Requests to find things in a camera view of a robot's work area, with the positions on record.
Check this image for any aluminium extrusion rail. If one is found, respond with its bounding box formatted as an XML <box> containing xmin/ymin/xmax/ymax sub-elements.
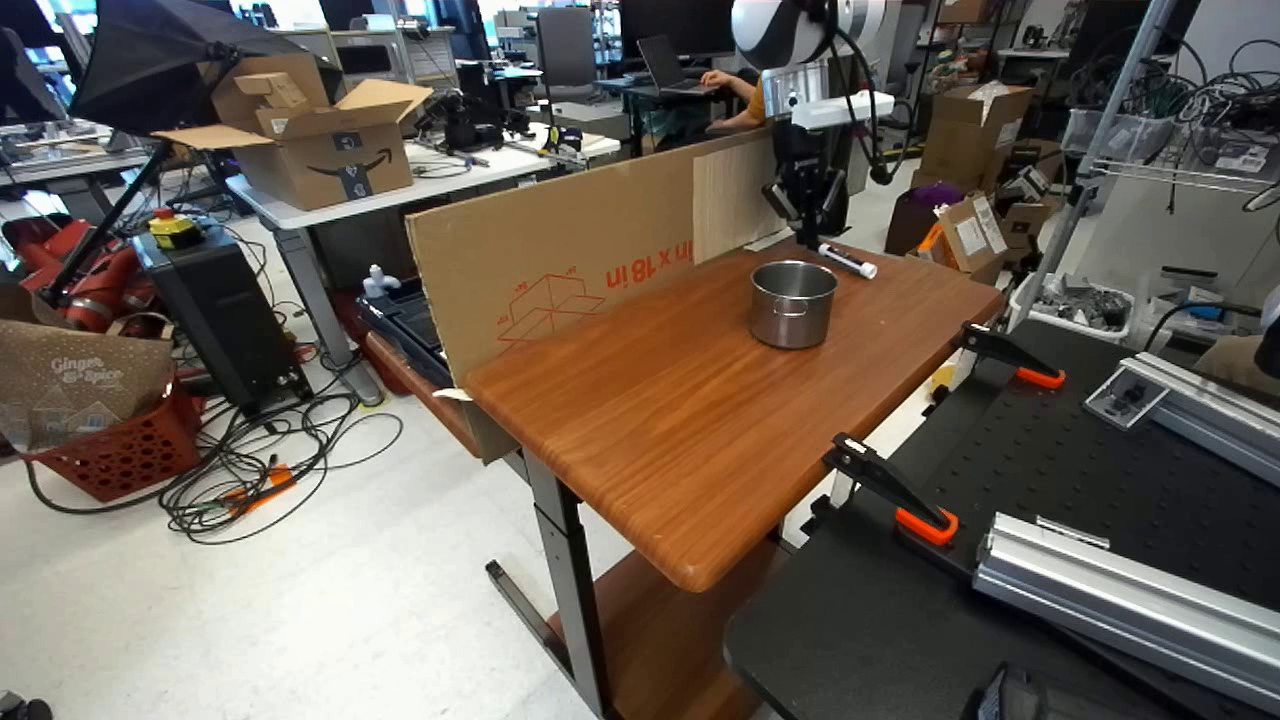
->
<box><xmin>967</xmin><ymin>507</ymin><xmax>1280</xmax><ymax>717</ymax></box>
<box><xmin>1118</xmin><ymin>346</ymin><xmax>1280</xmax><ymax>492</ymax></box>

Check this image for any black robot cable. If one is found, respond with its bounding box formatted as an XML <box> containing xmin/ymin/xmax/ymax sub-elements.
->
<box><xmin>830</xmin><ymin>16</ymin><xmax>906</xmax><ymax>191</ymax></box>

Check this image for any grey metal bracket plate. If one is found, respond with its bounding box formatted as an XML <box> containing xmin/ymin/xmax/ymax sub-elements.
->
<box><xmin>1082</xmin><ymin>362</ymin><xmax>1175</xmax><ymax>430</ymax></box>

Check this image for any brown wooden side table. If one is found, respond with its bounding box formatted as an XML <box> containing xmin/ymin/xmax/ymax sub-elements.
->
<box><xmin>358</xmin><ymin>315</ymin><xmax>519</xmax><ymax>468</ymax></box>

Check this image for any white spray bottle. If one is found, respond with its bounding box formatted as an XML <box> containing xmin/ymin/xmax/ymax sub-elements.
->
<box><xmin>359</xmin><ymin>261</ymin><xmax>406</xmax><ymax>302</ymax></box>

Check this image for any black perforated breadboard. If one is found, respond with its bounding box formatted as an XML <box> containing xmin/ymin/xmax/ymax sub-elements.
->
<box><xmin>721</xmin><ymin>315</ymin><xmax>1280</xmax><ymax>720</ymax></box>

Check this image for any white desk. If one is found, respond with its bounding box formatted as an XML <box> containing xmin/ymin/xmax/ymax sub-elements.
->
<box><xmin>220</xmin><ymin>130</ymin><xmax>565</xmax><ymax>372</ymax></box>

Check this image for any yellow red emergency stop button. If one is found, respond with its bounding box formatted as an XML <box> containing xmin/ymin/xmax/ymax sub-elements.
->
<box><xmin>144</xmin><ymin>207</ymin><xmax>211</xmax><ymax>256</ymax></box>

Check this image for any black clamp with orange handle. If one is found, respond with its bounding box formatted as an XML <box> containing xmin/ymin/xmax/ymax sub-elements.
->
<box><xmin>819</xmin><ymin>430</ymin><xmax>965</xmax><ymax>556</ymax></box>
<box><xmin>957</xmin><ymin>319</ymin><xmax>1072</xmax><ymax>397</ymax></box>

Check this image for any brown paper bag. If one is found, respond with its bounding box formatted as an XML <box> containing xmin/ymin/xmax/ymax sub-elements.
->
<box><xmin>0</xmin><ymin>315</ymin><xmax>179</xmax><ymax>454</ymax></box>

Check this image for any cardboard panel with red print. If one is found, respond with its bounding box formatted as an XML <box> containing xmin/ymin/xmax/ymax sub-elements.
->
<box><xmin>406</xmin><ymin>139</ymin><xmax>702</xmax><ymax>392</ymax></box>

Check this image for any purple bag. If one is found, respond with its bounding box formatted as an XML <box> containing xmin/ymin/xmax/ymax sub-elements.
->
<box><xmin>881</xmin><ymin>179</ymin><xmax>971</xmax><ymax>261</ymax></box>

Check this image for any black softbox light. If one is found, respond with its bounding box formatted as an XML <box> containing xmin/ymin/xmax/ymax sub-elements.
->
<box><xmin>51</xmin><ymin>0</ymin><xmax>306</xmax><ymax>302</ymax></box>

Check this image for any grey diagonal metal pole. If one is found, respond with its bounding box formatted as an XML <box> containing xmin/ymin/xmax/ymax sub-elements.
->
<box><xmin>1037</xmin><ymin>0</ymin><xmax>1184</xmax><ymax>292</ymax></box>

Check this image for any steel cup with handles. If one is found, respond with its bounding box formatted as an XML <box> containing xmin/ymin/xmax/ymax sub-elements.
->
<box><xmin>748</xmin><ymin>256</ymin><xmax>839</xmax><ymax>357</ymax></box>

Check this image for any light plywood board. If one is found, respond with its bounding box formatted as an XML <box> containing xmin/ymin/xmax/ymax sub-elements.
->
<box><xmin>687</xmin><ymin>121</ymin><xmax>801</xmax><ymax>269</ymax></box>

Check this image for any grey cluttered desk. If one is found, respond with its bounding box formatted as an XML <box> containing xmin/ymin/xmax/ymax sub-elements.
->
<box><xmin>0</xmin><ymin>112</ymin><xmax>159</xmax><ymax>191</ymax></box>

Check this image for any orange power plug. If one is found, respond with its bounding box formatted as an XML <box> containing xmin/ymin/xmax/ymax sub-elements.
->
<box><xmin>217</xmin><ymin>454</ymin><xmax>299</xmax><ymax>515</ymax></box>

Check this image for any black floor cable tangle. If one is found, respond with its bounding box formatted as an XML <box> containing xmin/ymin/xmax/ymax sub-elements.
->
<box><xmin>15</xmin><ymin>382</ymin><xmax>411</xmax><ymax>549</ymax></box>

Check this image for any black computer tower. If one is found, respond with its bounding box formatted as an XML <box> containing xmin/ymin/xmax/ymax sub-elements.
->
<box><xmin>132</xmin><ymin>222</ymin><xmax>307</xmax><ymax>415</ymax></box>

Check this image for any black laptop screen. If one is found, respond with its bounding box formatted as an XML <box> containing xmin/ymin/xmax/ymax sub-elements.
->
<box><xmin>0</xmin><ymin>25</ymin><xmax>65</xmax><ymax>130</ymax></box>

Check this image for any person in yellow shirt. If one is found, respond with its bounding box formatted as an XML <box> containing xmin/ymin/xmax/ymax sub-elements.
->
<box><xmin>695</xmin><ymin>65</ymin><xmax>776</xmax><ymax>130</ymax></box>

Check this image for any small cardboard box with label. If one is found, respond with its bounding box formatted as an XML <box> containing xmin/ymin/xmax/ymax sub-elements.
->
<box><xmin>917</xmin><ymin>191</ymin><xmax>1013</xmax><ymax>287</ymax></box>

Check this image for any red machine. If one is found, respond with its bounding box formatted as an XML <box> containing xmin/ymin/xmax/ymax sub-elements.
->
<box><xmin>6</xmin><ymin>212</ymin><xmax>158</xmax><ymax>337</ymax></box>

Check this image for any red plastic basket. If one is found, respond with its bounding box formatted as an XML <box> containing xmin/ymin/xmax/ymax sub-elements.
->
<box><xmin>30</xmin><ymin>382</ymin><xmax>209</xmax><ymax>507</ymax></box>

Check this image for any black and white marker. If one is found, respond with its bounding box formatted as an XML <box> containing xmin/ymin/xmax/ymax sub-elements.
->
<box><xmin>817</xmin><ymin>235</ymin><xmax>887</xmax><ymax>280</ymax></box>

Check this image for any black computer monitor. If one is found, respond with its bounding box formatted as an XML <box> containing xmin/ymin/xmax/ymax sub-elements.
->
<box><xmin>616</xmin><ymin>0</ymin><xmax>739</xmax><ymax>65</ymax></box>

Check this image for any open cardboard box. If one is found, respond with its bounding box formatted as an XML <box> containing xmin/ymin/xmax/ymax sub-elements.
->
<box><xmin>152</xmin><ymin>47</ymin><xmax>442</xmax><ymax>217</ymax></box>

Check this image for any grey mesh office chair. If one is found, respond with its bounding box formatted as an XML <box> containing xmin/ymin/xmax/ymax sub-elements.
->
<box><xmin>531</xmin><ymin>3</ymin><xmax>613</xmax><ymax>136</ymax></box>

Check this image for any large closed cardboard box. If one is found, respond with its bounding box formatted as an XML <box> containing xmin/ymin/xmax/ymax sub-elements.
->
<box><xmin>917</xmin><ymin>77</ymin><xmax>1041</xmax><ymax>197</ymax></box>

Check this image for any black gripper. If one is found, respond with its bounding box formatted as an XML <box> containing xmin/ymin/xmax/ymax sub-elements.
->
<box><xmin>766</xmin><ymin>125</ymin><xmax>852</xmax><ymax>253</ymax></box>

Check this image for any cluttered equipment shelf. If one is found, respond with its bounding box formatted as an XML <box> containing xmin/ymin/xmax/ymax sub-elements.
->
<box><xmin>1052</xmin><ymin>50</ymin><xmax>1280</xmax><ymax>183</ymax></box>

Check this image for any brown wooden lower panel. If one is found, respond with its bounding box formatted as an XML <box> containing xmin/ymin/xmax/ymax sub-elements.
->
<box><xmin>592</xmin><ymin>536</ymin><xmax>786</xmax><ymax>720</ymax></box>

